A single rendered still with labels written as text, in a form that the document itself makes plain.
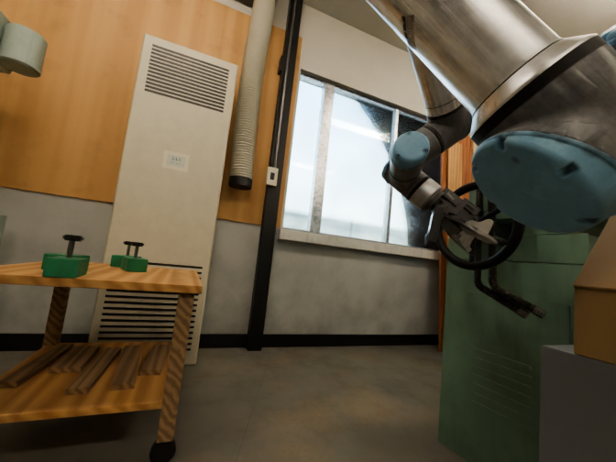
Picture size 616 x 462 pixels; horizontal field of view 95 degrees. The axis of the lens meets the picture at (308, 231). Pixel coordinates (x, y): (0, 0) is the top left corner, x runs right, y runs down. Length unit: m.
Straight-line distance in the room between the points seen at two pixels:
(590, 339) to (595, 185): 0.25
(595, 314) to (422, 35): 0.44
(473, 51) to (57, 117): 2.13
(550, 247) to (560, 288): 0.12
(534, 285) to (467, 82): 0.82
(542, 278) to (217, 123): 1.70
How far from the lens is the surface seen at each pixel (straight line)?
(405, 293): 2.72
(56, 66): 2.39
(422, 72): 0.80
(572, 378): 0.57
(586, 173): 0.38
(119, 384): 1.16
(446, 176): 2.96
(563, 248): 1.13
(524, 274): 1.17
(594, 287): 0.55
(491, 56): 0.44
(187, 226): 1.73
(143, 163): 1.80
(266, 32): 2.44
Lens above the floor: 0.64
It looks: 6 degrees up
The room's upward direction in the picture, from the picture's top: 6 degrees clockwise
